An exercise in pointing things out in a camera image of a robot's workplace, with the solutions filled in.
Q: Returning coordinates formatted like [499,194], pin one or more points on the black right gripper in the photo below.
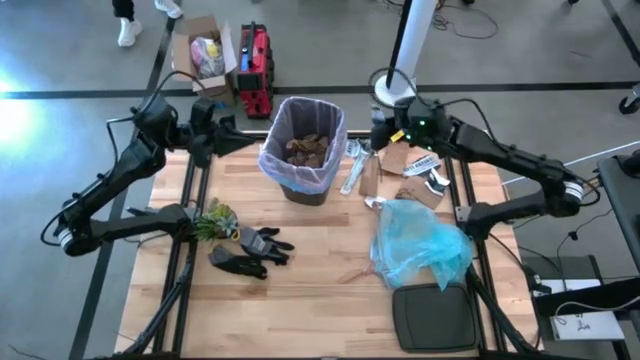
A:
[390,117]

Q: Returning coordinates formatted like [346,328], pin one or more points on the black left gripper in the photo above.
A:
[205,127]

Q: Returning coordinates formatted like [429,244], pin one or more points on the square brown cardboard piece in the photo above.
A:
[395,159]

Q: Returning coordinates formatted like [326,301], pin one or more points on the white barcode label card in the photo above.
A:
[422,164]

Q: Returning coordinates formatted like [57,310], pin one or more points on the silver foil wrapper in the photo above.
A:
[356,167]

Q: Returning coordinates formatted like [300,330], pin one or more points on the brown cardboard strip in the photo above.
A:
[370,177]

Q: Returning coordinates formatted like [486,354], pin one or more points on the pink translucent trash bag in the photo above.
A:
[280,160]

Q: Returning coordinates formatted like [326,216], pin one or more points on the brown cardboard tag piece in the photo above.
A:
[417,190]

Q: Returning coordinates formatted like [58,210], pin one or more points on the white paper scrap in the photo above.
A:
[374,201]

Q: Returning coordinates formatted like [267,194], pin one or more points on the brown cardboard scrap pile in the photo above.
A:
[307,150]

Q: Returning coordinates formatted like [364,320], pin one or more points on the blue plastic trash bag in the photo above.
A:
[420,240]

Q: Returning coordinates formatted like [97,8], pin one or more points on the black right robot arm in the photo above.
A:
[510,155]

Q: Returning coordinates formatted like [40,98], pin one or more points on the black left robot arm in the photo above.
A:
[125,165]

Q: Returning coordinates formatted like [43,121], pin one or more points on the potted succulent plant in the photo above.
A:
[215,222]

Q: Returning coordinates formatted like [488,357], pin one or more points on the red tool case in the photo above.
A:
[255,75]

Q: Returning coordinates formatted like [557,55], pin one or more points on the white round pillar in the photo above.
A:
[415,35]

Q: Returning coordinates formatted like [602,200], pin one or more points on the pink yellow plastic packets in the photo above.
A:
[207,57]

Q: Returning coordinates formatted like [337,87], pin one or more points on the open cardboard box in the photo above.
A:
[182,50]

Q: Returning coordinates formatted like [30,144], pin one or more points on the person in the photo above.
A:
[129,32]

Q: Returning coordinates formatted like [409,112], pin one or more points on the black bin lid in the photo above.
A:
[435,317]

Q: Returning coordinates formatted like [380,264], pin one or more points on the black caster wheel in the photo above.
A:
[631,104]

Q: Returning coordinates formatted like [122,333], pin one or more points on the black side desk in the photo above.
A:
[625,210]

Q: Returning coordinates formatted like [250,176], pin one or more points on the white paper sheet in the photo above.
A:
[590,327]

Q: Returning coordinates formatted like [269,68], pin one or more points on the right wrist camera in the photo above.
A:
[382,139]

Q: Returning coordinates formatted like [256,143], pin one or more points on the black rig frame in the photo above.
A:
[180,295]

